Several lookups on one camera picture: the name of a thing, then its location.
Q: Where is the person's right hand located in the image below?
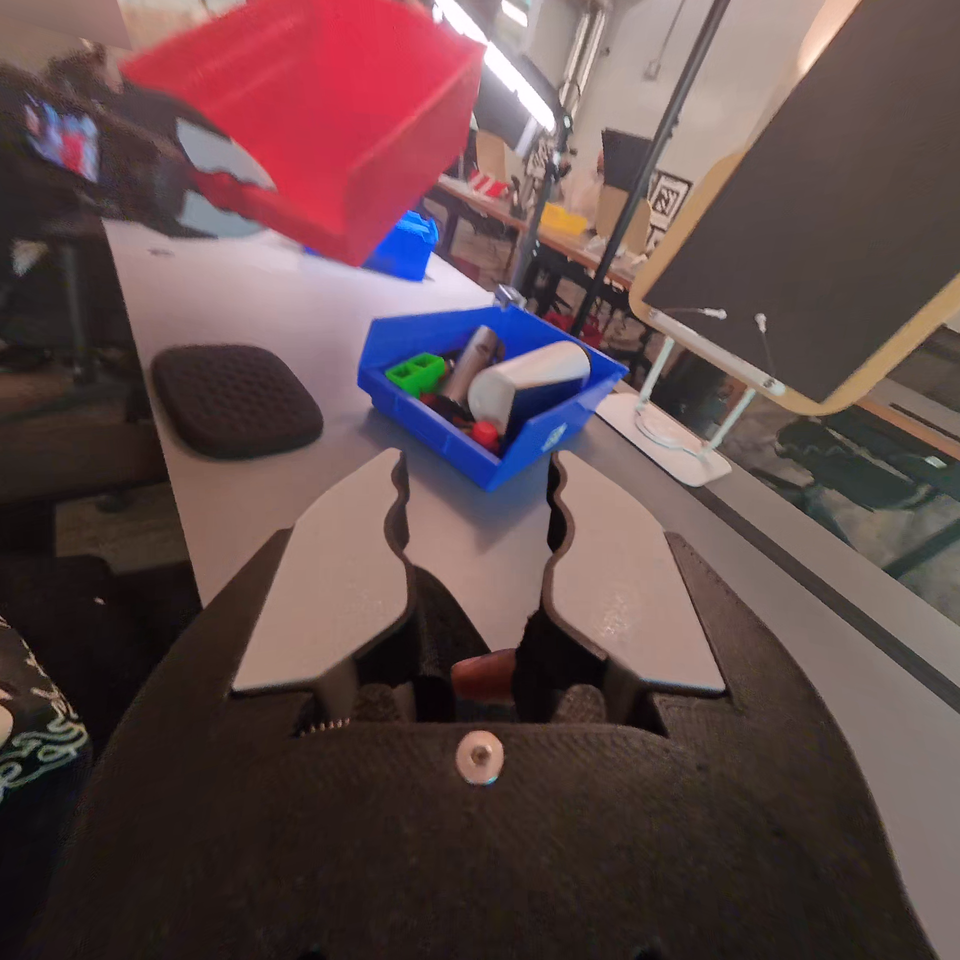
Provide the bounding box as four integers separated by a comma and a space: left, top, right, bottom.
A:
450, 649, 520, 702

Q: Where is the blue plastic bin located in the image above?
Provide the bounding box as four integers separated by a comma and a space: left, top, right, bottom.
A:
363, 210, 440, 282

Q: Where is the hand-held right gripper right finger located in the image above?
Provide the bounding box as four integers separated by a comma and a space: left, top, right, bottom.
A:
540, 448, 729, 706

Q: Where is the wooden background desk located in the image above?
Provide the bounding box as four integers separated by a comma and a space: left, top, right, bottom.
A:
438, 176, 654, 301

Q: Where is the white cylinder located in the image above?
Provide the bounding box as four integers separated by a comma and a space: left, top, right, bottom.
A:
467, 341, 594, 423

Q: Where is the red plastic bin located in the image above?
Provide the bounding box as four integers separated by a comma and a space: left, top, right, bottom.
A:
120, 0, 487, 269

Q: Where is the black-white marker board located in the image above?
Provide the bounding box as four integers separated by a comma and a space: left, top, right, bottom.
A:
648, 171, 693, 230

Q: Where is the black cushion pad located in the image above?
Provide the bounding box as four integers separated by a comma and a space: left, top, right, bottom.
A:
150, 343, 325, 460

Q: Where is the black panel on white stand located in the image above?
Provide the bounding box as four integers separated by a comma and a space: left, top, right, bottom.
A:
596, 0, 960, 489

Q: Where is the silver cylinder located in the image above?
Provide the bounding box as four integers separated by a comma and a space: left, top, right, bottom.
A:
441, 324, 502, 404

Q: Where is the ceiling light strip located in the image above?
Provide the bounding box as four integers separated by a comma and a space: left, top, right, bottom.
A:
435, 0, 560, 129

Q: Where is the green plastic block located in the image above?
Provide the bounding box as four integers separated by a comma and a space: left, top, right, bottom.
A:
384, 352, 448, 396

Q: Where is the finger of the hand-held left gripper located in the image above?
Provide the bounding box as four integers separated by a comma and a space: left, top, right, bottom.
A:
180, 193, 264, 240
174, 118, 279, 192

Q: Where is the black tripod pole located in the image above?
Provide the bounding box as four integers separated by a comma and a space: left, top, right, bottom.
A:
570, 0, 732, 339

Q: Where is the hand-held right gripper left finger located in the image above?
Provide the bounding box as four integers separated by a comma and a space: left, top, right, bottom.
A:
231, 447, 418, 706

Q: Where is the black office chair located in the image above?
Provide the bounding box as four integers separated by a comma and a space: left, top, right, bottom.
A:
750, 416, 946, 522

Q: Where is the blue bin with white label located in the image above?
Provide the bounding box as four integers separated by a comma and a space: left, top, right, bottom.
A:
357, 303, 630, 494

